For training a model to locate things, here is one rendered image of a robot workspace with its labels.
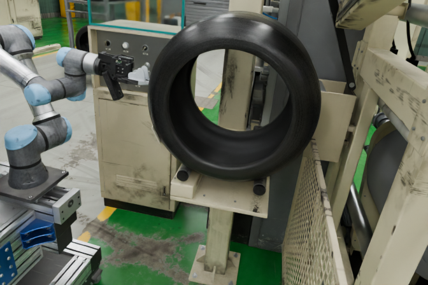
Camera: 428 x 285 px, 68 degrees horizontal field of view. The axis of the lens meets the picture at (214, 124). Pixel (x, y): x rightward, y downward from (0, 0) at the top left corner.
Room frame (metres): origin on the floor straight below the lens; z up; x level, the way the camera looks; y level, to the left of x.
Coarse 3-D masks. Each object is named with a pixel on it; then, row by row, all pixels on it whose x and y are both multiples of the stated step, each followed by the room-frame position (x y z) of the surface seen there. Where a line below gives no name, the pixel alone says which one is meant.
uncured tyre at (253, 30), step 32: (192, 32) 0.97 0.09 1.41; (224, 32) 0.93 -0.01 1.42; (256, 32) 0.93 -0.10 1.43; (288, 32) 1.00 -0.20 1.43; (160, 64) 0.97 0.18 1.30; (192, 64) 1.23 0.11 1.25; (288, 64) 0.90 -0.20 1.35; (160, 96) 0.96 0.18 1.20; (192, 96) 1.25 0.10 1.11; (320, 96) 0.94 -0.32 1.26; (160, 128) 0.96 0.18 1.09; (192, 128) 1.20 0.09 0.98; (288, 128) 1.14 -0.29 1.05; (192, 160) 0.94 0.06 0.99; (224, 160) 1.09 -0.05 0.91; (256, 160) 0.93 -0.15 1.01; (288, 160) 0.90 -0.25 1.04
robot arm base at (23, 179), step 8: (40, 160) 1.12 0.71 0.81; (16, 168) 1.05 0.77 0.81; (24, 168) 1.05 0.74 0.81; (32, 168) 1.07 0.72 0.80; (40, 168) 1.10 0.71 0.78; (8, 176) 1.08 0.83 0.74; (16, 176) 1.04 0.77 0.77; (24, 176) 1.05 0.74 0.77; (32, 176) 1.06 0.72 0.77; (40, 176) 1.08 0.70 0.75; (8, 184) 1.05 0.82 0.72; (16, 184) 1.03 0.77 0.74; (24, 184) 1.04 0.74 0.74; (32, 184) 1.05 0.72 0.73; (40, 184) 1.07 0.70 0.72
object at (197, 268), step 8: (200, 248) 1.49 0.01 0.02; (232, 256) 1.45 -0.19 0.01; (200, 264) 1.37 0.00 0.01; (192, 272) 1.31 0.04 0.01; (200, 272) 1.31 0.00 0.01; (208, 272) 1.31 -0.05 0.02; (232, 272) 1.33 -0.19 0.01; (192, 280) 1.26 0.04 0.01; (200, 280) 1.26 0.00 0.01; (208, 280) 1.27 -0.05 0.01; (216, 280) 1.27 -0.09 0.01; (224, 280) 1.28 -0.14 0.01; (232, 280) 1.28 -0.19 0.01
